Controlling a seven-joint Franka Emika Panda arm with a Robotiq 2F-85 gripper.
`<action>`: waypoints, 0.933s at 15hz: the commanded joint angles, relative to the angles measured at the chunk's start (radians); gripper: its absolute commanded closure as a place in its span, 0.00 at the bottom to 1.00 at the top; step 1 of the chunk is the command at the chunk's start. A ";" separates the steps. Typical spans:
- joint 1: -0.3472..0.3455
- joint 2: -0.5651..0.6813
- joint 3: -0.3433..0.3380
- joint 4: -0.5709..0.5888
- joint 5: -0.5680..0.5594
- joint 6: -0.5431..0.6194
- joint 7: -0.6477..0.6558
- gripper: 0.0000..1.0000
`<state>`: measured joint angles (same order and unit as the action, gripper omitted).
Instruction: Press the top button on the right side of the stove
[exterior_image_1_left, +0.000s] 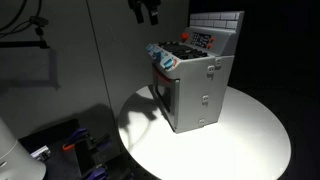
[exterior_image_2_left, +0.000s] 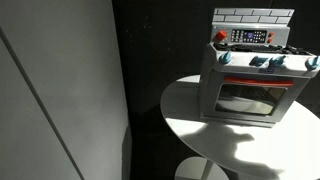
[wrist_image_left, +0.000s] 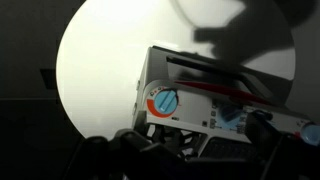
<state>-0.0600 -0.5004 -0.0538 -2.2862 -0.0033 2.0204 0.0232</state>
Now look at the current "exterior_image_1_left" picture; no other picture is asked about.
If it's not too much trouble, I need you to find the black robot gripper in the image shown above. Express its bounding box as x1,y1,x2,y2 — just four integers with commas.
127,0,162,26

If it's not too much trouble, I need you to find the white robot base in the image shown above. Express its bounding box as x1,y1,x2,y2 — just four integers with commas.
0,116,47,180

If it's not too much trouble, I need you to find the grey toy stove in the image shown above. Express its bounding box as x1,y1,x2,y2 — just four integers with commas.
145,10,245,135

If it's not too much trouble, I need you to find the dark purple spring clamp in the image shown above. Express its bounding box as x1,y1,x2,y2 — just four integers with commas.
88,133,113,154

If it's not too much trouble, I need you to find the purple clamp with orange tip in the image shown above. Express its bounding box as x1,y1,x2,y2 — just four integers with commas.
61,127,90,152

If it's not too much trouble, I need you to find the black mounting plate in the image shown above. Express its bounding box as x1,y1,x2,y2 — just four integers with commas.
18,118,93,180

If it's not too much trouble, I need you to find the purple and silver clamp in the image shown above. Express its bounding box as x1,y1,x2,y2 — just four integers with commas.
30,145,52,162

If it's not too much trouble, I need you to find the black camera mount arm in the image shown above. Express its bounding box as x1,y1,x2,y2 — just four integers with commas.
0,15,51,50

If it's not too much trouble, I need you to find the black cable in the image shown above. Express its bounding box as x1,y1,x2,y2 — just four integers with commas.
0,0,43,38

